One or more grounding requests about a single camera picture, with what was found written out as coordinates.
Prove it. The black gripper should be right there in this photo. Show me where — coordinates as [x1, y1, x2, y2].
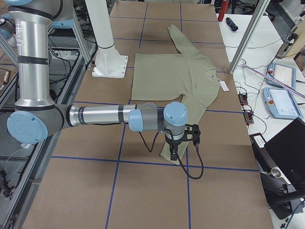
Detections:
[165, 130, 188, 161]

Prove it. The olive green long-sleeve shirt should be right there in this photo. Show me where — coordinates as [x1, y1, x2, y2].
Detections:
[131, 23, 220, 166]

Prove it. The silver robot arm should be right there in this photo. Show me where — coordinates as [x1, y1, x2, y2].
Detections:
[7, 0, 190, 160]

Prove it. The white shirt price tag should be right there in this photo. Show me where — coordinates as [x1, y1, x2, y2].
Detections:
[220, 81, 229, 92]

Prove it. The black box on table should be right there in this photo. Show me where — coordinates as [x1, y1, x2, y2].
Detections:
[249, 133, 277, 172]

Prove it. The grabber stick with white hook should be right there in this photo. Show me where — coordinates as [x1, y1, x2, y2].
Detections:
[237, 62, 305, 99]

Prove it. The near blue teach pendant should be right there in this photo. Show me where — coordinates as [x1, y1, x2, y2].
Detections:
[263, 87, 304, 120]

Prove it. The blue teach pendant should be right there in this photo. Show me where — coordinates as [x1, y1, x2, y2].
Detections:
[263, 87, 304, 120]
[267, 62, 296, 89]

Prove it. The far blue teach pendant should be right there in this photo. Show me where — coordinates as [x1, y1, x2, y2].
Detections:
[267, 62, 296, 89]

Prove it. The folded dark blue umbrella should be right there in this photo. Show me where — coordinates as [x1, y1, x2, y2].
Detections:
[225, 17, 238, 32]

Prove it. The red cylindrical bottle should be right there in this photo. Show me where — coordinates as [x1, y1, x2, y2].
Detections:
[217, 0, 229, 22]

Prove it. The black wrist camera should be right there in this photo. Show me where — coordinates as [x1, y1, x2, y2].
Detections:
[185, 124, 201, 146]

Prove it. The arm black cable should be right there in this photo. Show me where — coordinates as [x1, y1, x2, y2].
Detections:
[139, 130, 204, 180]

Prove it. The aluminium frame post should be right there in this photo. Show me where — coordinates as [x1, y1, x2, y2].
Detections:
[228, 0, 270, 74]

